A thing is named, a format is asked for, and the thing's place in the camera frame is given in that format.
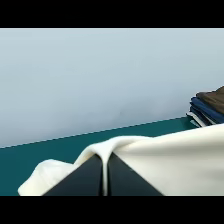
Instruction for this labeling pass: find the cream white garment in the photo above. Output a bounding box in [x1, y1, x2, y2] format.
[17, 123, 224, 197]

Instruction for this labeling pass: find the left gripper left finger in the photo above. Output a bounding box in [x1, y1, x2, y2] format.
[42, 153, 104, 197]

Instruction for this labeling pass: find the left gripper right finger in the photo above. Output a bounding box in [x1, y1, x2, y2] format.
[107, 152, 165, 197]

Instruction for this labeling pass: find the brown garment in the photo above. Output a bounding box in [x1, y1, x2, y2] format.
[195, 85, 224, 118]

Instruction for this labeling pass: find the blue garment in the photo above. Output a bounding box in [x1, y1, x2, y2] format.
[190, 96, 224, 126]

